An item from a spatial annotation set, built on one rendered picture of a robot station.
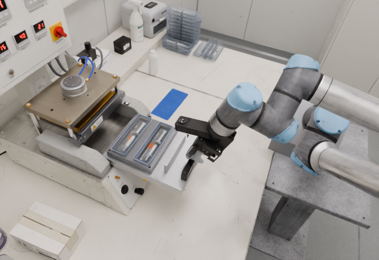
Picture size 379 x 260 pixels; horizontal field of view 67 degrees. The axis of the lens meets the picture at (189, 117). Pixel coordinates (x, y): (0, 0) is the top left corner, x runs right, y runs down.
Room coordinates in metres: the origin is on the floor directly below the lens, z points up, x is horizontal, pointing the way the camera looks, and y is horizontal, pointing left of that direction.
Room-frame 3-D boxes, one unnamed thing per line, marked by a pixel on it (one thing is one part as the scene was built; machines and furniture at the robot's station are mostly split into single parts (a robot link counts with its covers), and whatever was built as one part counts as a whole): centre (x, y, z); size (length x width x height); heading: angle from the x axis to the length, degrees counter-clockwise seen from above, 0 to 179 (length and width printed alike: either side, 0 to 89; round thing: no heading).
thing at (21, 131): (0.73, 0.42, 0.93); 0.46 x 0.35 x 0.01; 71
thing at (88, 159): (0.56, 0.37, 0.97); 0.25 x 0.05 x 0.07; 71
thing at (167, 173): (0.62, 0.10, 0.97); 0.30 x 0.22 x 0.08; 71
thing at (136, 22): (1.60, 0.38, 0.92); 0.09 x 0.08 x 0.25; 78
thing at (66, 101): (0.75, 0.42, 1.08); 0.31 x 0.24 x 0.13; 161
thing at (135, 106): (0.82, 0.28, 0.97); 0.26 x 0.05 x 0.07; 71
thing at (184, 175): (0.57, -0.03, 0.99); 0.15 x 0.02 x 0.04; 161
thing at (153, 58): (1.34, 0.24, 0.82); 0.05 x 0.05 x 0.14
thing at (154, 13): (1.75, 0.35, 0.88); 0.25 x 0.20 x 0.17; 65
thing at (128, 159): (0.63, 0.15, 0.98); 0.20 x 0.17 x 0.03; 161
